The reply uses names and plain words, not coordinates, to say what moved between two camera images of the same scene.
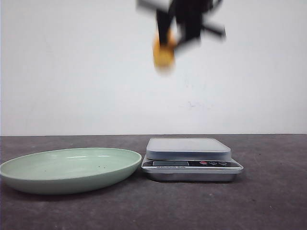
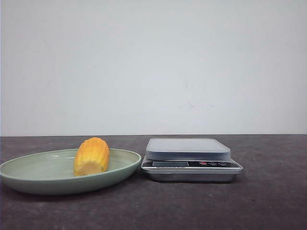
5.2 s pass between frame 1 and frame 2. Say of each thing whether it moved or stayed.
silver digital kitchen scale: stayed
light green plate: stayed
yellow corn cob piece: moved
